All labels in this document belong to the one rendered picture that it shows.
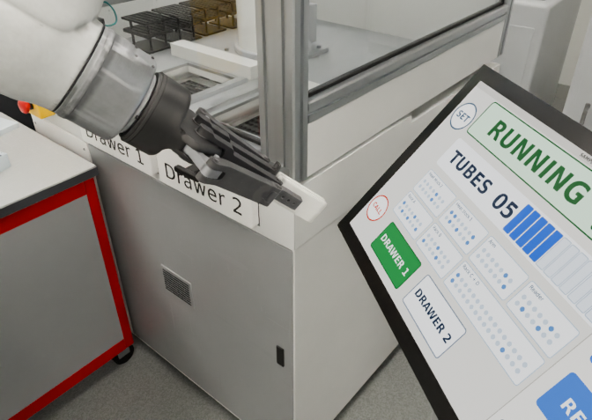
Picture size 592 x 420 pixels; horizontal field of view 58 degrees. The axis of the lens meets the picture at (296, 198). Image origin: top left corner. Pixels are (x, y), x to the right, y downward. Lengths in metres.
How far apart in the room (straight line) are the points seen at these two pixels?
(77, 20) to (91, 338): 1.36
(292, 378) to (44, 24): 1.01
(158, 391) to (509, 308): 1.42
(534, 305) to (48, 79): 0.48
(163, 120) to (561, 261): 0.40
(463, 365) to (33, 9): 0.50
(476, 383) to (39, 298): 1.22
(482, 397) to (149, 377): 1.45
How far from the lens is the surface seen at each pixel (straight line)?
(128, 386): 1.88
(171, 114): 0.50
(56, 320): 1.64
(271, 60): 0.87
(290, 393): 1.34
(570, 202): 0.59
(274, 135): 0.92
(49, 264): 1.53
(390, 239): 0.72
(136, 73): 0.49
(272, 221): 1.02
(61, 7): 0.47
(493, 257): 0.61
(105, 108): 0.48
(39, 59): 0.47
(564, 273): 0.56
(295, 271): 1.06
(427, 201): 0.70
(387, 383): 1.84
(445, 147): 0.73
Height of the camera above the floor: 1.44
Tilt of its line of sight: 33 degrees down
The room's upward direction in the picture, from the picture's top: straight up
